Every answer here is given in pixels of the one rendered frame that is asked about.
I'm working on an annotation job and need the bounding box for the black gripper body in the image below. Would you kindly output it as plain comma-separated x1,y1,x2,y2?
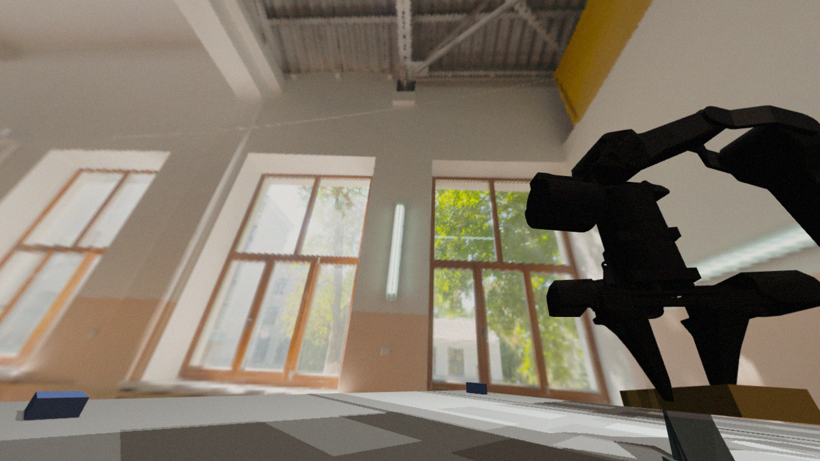
546,220,820,317

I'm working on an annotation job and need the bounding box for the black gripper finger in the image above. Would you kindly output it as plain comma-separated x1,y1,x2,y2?
680,307,764,385
593,309,674,402

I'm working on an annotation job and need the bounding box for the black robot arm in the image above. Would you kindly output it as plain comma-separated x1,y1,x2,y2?
525,105,820,247

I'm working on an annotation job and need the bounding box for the blue rectangular block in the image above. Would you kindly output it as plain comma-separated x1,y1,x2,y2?
23,391,89,420
466,382,488,394

